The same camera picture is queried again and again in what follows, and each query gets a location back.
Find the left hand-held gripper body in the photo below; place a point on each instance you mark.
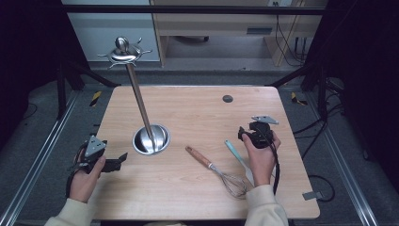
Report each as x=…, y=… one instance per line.
x=94, y=147

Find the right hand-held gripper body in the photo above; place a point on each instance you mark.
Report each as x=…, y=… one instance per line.
x=260, y=135

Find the steel utensil stand with hooks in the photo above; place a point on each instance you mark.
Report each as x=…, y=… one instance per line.
x=141, y=103

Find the person's right hand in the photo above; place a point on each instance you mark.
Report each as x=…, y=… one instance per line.
x=262, y=166

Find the person's left hand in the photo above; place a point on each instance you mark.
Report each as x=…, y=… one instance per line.
x=83, y=185

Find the dark round table grommet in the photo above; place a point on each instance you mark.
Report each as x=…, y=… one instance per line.
x=227, y=99

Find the yellow-black tape strip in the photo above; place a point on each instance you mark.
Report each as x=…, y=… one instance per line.
x=296, y=99
x=95, y=98

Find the black metal stand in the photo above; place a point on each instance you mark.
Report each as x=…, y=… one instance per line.
x=321, y=94
x=61, y=91

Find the blue-grey desk label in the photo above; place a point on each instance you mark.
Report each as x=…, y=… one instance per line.
x=259, y=31

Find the white cabinet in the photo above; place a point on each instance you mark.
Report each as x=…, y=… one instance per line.
x=109, y=34

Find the aluminium floor rail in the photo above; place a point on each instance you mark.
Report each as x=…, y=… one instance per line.
x=40, y=160
x=342, y=163

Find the grey metal bracket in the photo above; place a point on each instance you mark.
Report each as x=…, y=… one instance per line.
x=312, y=195

